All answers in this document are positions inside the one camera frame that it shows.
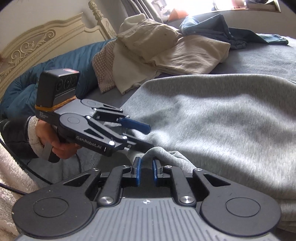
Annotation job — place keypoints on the grey curtain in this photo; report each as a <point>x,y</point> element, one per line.
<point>148,9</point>

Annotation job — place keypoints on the teal blue pillow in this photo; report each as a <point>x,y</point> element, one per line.
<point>57,67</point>

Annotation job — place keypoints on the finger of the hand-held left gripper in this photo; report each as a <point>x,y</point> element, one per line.
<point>136,125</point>
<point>138,146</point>

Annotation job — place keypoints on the person's left hand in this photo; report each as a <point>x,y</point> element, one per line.
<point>46,134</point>

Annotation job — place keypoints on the grey sweatshirt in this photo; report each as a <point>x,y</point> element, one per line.
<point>208,115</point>

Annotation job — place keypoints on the person's left forearm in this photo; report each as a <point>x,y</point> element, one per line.
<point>18,139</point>

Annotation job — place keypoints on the white fleece robe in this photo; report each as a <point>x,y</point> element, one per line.
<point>7,166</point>

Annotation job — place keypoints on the orange box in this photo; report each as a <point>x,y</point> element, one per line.
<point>178,14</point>

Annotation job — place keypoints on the bright window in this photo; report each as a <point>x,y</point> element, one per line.
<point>203,4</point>

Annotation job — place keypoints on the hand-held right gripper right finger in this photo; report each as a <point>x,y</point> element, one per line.
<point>154,171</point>

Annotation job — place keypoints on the blue jeans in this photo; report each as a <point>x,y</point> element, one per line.
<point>212,25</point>

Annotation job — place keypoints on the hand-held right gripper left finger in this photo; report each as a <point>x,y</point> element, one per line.
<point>138,171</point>

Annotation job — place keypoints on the checked cloth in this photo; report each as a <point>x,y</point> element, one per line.
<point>104,67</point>

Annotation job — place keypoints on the light tan folded garment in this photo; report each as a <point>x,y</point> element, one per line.
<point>196,53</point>

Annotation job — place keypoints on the dark navy elastic pants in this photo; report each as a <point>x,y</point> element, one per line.
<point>235,44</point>

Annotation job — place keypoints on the cream carved headboard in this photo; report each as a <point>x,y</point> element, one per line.
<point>46,41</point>

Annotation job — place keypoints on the cream garment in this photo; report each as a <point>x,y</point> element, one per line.
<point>129,69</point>

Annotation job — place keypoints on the cardboard box of dark clothes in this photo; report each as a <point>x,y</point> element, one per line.
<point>261,5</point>

